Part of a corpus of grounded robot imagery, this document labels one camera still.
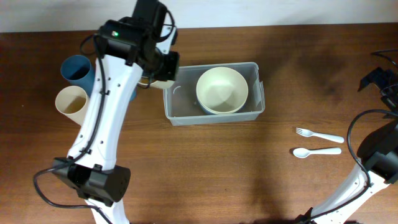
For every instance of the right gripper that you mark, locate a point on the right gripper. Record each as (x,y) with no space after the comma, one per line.
(378,77)

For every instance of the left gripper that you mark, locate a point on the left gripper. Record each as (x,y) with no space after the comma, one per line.
(172,73)

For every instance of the blue cup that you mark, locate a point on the blue cup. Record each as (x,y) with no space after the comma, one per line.
(78,71)
(134,94)

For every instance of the blue bowl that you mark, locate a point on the blue bowl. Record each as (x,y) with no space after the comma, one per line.
(202,109)

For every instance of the cream bowl back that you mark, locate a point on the cream bowl back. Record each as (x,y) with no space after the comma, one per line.
(222,90)

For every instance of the cream cup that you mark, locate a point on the cream cup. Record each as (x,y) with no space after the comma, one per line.
(145,82)
(73,102)

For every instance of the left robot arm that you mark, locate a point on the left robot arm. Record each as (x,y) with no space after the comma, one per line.
(127,50)

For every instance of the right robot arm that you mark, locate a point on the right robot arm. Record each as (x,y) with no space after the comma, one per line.
(375,160)

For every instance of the clear plastic container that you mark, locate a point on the clear plastic container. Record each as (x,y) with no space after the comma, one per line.
(180,100)

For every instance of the white plastic fork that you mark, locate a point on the white plastic fork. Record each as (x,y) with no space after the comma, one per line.
(308,133)

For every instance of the white plastic spoon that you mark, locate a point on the white plastic spoon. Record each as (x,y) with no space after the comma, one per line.
(304,153)

